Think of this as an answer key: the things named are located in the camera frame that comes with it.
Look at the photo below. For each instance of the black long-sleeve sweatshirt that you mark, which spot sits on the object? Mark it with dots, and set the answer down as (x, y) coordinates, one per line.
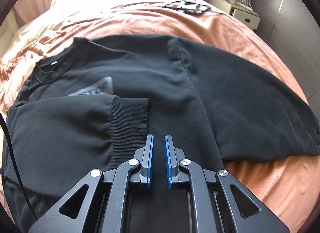
(76, 132)

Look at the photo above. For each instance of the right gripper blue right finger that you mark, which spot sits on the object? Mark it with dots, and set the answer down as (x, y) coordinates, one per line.
(171, 162)

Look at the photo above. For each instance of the cream bed sheet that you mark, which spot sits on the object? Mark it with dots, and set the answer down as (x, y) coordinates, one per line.
(57, 15)

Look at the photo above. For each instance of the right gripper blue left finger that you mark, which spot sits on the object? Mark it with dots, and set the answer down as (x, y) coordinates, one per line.
(146, 162)

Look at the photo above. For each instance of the left pink curtain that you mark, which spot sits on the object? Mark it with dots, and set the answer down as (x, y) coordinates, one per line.
(26, 11)

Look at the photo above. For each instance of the white bedside cabinet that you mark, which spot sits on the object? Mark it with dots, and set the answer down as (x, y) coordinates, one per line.
(248, 17)

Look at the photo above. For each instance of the rust orange bed blanket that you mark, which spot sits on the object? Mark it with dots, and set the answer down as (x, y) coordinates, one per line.
(289, 187)

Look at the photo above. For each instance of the black patterned item on bed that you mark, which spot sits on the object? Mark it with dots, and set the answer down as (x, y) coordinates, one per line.
(187, 7)

